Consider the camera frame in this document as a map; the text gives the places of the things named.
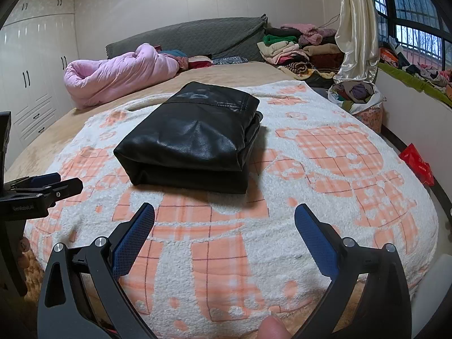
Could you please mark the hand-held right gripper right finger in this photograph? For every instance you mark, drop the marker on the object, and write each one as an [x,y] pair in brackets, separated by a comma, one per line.
[316,242]

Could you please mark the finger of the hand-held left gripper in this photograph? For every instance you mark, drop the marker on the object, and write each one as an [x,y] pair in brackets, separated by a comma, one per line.
[47,178]
[69,187]

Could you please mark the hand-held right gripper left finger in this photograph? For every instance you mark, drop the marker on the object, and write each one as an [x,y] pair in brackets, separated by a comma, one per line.
[134,240]

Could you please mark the black leather jacket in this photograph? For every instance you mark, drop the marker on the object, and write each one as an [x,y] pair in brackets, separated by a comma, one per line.
[187,141]

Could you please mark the white bag of clothes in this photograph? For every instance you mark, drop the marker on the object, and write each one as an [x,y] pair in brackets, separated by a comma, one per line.
[356,93]

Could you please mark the pile of folded clothes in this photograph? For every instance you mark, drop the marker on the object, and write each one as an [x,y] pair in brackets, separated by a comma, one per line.
[282,49]

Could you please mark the clothes heap on windowsill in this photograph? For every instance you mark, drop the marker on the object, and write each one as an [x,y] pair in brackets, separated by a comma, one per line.
[434,76]

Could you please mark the person's left hand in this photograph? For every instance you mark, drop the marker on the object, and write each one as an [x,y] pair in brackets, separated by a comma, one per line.
[24,245]

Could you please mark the person's right hand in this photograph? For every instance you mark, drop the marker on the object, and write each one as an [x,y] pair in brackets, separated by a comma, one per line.
[274,330]

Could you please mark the white orange printed blanket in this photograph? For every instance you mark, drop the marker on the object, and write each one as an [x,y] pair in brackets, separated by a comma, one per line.
[317,219]

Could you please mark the white wardrobe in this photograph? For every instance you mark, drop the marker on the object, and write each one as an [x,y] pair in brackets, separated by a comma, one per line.
[31,60]

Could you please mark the pink quilt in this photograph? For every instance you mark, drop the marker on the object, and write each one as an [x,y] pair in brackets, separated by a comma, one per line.
[116,74]

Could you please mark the red bag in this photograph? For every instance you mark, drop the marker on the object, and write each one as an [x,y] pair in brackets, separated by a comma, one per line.
[418,164]

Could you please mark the teal cloth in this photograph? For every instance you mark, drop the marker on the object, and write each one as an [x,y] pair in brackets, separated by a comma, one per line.
[174,53]

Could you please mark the red pillow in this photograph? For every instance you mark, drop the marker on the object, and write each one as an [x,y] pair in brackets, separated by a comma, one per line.
[200,63]

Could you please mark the green windowsill cover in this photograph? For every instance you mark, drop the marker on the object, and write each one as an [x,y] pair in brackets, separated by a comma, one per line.
[406,77]

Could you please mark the grey covered headboard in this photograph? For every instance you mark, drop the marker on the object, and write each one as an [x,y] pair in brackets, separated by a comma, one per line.
[197,39]

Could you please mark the blue floral cloth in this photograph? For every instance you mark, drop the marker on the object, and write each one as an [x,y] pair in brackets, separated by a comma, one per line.
[229,60]

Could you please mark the cream satin curtain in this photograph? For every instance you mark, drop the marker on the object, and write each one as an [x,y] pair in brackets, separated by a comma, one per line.
[356,24]

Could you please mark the barred window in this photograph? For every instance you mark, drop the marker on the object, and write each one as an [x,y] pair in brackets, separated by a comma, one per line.
[416,7]

